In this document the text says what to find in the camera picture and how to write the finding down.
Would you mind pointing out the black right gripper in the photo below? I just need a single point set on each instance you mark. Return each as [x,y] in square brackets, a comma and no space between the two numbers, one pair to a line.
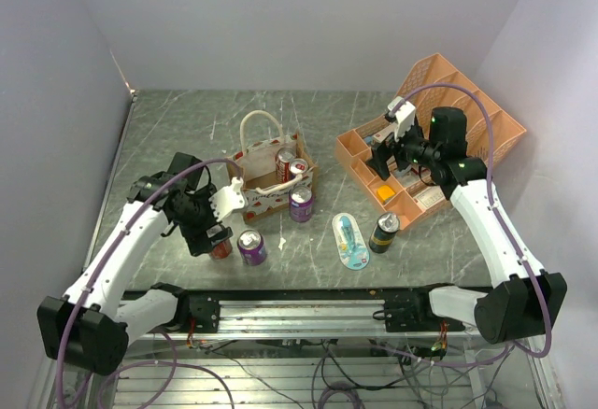
[381,153]

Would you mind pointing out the purple Fanta can by bag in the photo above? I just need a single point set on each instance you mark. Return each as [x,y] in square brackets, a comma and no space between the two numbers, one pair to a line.
[300,203]

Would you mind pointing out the purple Fanta can front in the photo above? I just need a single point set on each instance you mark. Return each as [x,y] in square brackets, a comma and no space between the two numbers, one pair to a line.
[250,244]

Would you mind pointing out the black yellow beverage can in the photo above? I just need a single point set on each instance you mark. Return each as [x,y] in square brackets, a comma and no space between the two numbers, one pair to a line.
[385,230]

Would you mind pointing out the yellow block in organizer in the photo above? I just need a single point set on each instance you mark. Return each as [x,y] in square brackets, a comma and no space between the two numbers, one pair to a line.
[385,193]

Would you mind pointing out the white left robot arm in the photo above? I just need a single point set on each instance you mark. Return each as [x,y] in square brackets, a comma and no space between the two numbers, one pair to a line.
[89,326]

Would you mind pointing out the orange plastic desk organizer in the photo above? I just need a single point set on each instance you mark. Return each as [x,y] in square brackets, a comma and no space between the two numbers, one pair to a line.
[353,148]

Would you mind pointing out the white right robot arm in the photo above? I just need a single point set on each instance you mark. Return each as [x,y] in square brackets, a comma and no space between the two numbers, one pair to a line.
[525,298]

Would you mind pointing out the aluminium mounting rail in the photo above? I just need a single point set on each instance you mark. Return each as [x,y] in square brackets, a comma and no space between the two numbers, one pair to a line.
[286,319]

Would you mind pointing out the blue correction tape package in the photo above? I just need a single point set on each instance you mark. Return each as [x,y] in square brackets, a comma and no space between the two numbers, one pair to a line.
[352,250]

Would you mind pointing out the blue Red Bull can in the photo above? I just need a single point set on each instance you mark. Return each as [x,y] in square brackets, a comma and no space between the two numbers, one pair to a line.
[298,168]

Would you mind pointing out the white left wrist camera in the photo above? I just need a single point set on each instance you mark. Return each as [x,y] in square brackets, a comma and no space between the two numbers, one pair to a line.
[228,200]

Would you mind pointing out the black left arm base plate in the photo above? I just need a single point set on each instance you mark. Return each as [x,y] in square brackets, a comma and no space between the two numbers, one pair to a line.
[194,310]

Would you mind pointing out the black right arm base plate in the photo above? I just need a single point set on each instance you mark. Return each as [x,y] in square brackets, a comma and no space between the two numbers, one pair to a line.
[408,309]

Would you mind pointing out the red white box in organizer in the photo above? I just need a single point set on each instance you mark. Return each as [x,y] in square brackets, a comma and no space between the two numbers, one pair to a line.
[383,135]

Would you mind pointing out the white card in organizer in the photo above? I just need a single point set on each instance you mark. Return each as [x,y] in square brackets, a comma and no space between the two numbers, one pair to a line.
[428,198]

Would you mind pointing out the watermelon canvas bag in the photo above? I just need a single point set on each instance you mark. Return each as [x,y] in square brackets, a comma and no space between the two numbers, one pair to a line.
[266,180]

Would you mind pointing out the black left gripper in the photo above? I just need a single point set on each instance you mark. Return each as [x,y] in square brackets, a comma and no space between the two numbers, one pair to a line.
[197,238]

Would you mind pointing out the red cola can in bag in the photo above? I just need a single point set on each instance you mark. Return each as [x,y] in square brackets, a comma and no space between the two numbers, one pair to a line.
[283,159]

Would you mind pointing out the red cola can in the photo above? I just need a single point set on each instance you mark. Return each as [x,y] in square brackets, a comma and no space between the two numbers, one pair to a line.
[222,250]
[283,159]

